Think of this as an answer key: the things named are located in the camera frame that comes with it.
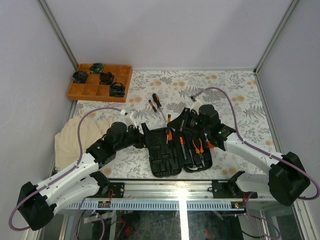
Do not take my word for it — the wooden compartment tray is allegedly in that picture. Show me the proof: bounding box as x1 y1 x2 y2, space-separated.
67 63 133 103

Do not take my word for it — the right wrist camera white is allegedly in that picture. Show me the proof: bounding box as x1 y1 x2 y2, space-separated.
190 96 203 115

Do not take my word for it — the precision screwdriver orange black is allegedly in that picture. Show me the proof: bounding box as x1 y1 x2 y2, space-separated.
166 114 171 143

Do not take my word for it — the floral table cloth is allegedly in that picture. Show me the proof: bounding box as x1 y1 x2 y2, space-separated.
73 70 276 180

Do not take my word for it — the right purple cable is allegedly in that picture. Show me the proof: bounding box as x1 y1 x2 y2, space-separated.
190 86 320 201

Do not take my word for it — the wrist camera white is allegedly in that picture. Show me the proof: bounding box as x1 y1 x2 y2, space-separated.
120 109 138 128
190 96 203 115

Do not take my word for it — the dark rolled fabric band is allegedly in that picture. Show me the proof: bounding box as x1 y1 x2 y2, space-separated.
109 82 125 98

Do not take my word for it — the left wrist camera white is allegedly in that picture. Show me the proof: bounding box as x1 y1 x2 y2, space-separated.
120 109 138 128

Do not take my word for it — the steel claw hammer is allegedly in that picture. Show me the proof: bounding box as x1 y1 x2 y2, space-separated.
187 148 202 171

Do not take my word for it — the black plastic tool case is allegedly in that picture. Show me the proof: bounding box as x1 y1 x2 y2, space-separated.
148 127 213 178

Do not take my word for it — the dark rolled band outside tray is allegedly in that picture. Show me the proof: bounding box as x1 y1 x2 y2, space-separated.
72 70 89 84

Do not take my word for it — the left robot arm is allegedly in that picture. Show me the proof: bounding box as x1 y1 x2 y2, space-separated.
16 122 160 231

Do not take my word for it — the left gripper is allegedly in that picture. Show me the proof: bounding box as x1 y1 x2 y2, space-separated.
115 123 163 153

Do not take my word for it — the cream cloth bag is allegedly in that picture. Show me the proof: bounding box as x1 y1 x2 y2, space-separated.
54 109 116 171

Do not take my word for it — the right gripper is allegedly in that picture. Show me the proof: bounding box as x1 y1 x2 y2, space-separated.
167 108 210 135

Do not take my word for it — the large black orange screwdriver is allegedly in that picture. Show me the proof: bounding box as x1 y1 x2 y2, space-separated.
152 93 167 122

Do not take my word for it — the dark rolled band centre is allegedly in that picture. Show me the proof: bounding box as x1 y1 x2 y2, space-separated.
99 72 114 85

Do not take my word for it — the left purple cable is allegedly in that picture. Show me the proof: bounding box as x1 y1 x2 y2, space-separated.
8 107 126 231

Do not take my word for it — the small black orange screwdriver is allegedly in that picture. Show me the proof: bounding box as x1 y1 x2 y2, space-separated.
148 99 160 118

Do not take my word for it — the purple cable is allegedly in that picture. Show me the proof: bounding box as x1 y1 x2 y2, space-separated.
190 86 320 201
8 107 126 231

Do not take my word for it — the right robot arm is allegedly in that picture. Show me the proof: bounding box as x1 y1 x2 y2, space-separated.
167 104 311 206

